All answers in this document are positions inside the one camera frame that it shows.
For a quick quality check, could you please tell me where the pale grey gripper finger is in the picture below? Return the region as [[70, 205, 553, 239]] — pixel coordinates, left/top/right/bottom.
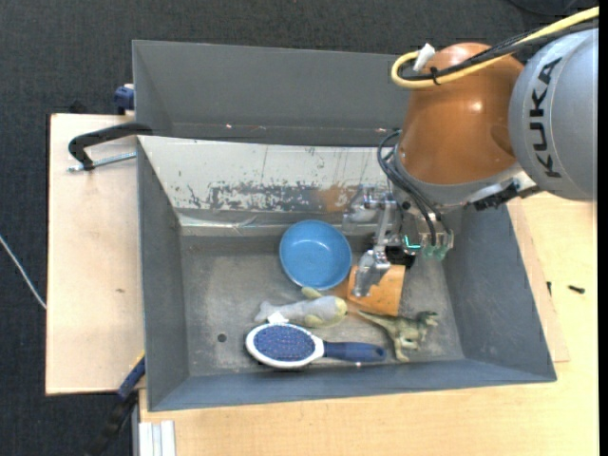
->
[[352, 251, 376, 298], [372, 248, 392, 288]]

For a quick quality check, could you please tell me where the blue bowl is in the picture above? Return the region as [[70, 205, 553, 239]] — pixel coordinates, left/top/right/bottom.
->
[[278, 218, 354, 292]]

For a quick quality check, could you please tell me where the orange cup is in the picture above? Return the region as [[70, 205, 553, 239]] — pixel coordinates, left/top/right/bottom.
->
[[346, 263, 408, 318]]

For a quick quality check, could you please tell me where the green toy dinosaur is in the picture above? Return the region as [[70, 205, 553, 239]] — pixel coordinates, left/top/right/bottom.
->
[[357, 309, 441, 363]]

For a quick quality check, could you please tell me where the blue and white hairbrush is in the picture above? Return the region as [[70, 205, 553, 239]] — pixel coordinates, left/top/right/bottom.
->
[[244, 322, 389, 370]]

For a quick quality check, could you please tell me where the grey and yellow plush whale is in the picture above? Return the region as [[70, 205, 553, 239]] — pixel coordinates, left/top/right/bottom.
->
[[254, 286, 350, 330]]

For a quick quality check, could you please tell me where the grey metal bin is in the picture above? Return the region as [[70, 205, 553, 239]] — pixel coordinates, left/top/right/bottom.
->
[[131, 39, 558, 412]]

